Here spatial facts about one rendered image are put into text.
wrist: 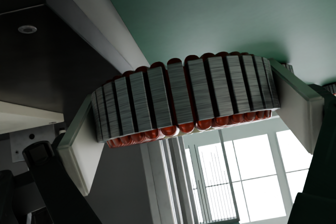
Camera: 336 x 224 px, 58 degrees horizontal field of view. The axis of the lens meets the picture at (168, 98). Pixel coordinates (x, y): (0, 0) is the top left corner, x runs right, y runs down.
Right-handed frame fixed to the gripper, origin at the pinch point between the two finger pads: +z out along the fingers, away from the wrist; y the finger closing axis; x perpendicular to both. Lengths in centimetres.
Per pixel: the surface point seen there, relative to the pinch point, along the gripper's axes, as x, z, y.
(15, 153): -13.2, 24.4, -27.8
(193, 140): -334, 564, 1
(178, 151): -24.2, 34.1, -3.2
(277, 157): -391, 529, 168
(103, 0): 7.1, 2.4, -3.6
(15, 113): -2.2, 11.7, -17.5
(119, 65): 1.2, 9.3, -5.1
